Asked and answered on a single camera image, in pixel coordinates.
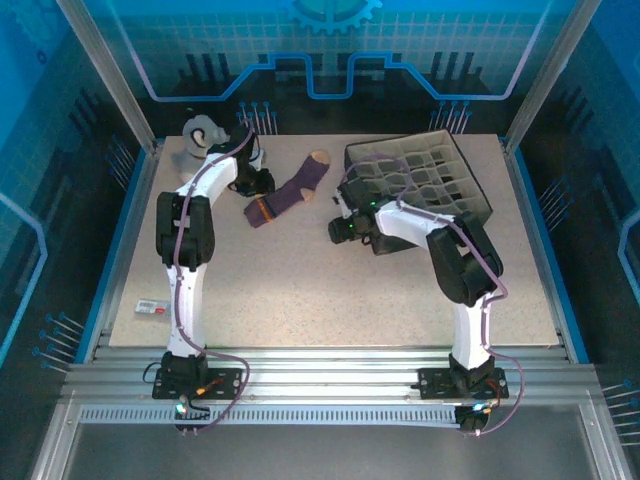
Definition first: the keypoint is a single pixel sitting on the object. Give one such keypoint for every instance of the purple sock with tan toe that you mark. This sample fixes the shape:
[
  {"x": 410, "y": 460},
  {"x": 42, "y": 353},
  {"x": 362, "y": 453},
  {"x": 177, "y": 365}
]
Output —
[{"x": 285, "y": 195}]

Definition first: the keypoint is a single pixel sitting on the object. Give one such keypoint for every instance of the grey fabric organizer box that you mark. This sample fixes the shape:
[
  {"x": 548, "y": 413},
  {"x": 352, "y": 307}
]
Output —
[{"x": 450, "y": 170}]

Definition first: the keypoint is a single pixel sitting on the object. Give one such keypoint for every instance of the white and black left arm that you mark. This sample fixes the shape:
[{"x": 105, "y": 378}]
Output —
[{"x": 187, "y": 300}]

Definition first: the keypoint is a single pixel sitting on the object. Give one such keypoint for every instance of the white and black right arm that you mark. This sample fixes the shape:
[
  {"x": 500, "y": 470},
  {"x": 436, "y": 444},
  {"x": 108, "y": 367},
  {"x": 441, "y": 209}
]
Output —
[{"x": 470, "y": 330}]

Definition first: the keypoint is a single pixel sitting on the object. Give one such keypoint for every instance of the grey and white plush dog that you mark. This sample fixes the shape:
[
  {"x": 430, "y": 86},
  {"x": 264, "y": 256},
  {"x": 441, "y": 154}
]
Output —
[{"x": 195, "y": 135}]

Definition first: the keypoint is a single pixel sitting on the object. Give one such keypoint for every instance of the white label sticker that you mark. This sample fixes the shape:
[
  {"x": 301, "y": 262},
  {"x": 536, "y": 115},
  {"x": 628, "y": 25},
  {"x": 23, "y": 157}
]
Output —
[{"x": 150, "y": 306}]

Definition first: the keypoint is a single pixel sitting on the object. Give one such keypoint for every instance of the black connector box with LED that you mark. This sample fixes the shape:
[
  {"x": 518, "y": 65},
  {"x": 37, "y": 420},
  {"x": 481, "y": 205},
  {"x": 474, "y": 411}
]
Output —
[
  {"x": 186, "y": 415},
  {"x": 472, "y": 420}
]

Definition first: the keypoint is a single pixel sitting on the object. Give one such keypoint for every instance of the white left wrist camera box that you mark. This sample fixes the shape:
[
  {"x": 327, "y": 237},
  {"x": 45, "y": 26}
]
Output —
[{"x": 257, "y": 159}]

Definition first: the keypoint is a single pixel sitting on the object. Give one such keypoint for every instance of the aluminium front rail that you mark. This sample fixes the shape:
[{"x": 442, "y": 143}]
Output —
[{"x": 325, "y": 375}]

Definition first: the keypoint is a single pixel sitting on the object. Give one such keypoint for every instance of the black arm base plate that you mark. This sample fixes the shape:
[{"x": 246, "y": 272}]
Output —
[
  {"x": 435, "y": 382},
  {"x": 230, "y": 382}
]

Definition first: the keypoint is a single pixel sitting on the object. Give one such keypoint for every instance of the aluminium frame post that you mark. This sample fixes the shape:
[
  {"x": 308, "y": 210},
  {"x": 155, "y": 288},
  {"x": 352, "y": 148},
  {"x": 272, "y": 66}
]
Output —
[
  {"x": 545, "y": 80},
  {"x": 110, "y": 75}
]

